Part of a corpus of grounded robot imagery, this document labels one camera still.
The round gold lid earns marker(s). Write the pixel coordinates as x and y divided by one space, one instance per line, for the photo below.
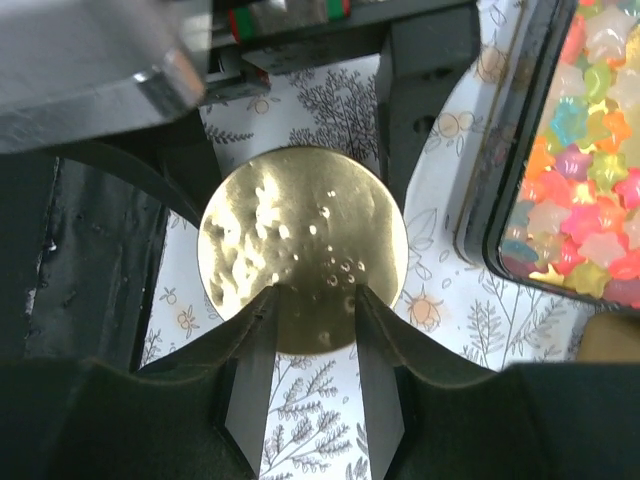
312 223

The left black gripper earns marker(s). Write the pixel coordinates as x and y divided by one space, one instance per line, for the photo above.
425 48

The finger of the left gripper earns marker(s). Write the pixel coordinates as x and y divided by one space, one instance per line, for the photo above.
175 163

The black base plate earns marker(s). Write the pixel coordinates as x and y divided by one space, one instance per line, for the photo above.
80 256

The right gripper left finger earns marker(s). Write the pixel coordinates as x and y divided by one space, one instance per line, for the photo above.
197 413

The floral tablecloth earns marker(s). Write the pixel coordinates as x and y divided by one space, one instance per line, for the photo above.
315 426

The gold tin with jelly candies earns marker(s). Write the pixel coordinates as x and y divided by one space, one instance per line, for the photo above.
554 198

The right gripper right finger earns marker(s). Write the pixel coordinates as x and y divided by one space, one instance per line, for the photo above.
432 414

